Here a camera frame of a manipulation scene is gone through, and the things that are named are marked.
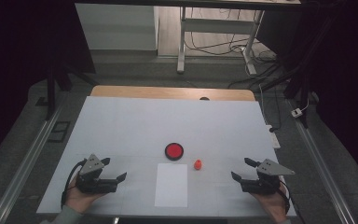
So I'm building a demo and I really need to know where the dark curtain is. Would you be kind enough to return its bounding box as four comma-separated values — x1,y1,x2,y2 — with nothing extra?
301,0,358,189
0,0,97,171

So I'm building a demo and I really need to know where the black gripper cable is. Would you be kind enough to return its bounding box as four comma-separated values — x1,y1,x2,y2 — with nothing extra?
275,175,292,217
61,158,89,210

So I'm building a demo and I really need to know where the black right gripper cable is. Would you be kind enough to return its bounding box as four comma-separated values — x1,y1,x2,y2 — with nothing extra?
275,175,292,217

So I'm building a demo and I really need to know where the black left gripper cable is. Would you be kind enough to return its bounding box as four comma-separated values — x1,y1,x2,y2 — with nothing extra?
61,158,89,210

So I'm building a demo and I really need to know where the round red ink pad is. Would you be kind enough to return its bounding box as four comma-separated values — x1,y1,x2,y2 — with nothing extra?
164,142,185,161

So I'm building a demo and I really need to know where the grey metal floor rail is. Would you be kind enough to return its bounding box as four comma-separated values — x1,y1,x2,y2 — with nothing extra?
286,98,358,224
0,102,69,224

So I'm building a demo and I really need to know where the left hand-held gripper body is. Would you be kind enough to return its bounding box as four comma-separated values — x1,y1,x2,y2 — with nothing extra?
75,153,119,195

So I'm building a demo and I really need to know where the white power strip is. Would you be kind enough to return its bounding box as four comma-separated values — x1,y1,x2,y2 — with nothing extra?
265,123,282,150

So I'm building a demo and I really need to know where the large white table cover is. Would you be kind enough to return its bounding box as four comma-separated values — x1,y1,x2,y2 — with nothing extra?
35,95,297,218

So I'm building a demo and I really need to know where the small white adapter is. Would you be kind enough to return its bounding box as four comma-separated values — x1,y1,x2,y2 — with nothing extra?
290,107,304,119

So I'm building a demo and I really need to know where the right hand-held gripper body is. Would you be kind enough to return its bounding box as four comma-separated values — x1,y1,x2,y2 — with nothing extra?
240,158,296,197

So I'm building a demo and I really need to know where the white paper sheet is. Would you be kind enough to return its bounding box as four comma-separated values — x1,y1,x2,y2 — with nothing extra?
154,162,189,209

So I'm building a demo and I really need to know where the black square floor frame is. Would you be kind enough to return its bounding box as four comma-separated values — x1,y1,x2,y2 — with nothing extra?
47,120,72,144

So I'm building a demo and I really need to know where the white cabinet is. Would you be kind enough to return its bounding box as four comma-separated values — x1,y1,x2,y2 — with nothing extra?
75,3,159,51

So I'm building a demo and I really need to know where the black metal stand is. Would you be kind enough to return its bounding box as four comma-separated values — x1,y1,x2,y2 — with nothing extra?
255,15,335,130
44,60,100,121

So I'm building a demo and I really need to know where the white desk frame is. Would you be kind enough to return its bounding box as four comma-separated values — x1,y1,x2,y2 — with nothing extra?
175,6,266,77

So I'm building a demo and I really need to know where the person's left hand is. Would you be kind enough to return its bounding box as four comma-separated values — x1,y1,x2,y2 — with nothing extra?
63,178,107,216

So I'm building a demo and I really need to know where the bundle of floor cables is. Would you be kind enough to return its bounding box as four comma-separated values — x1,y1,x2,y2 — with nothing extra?
184,7,282,91

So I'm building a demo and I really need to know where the person's right hand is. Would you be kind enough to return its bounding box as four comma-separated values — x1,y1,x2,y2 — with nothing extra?
250,182,289,224

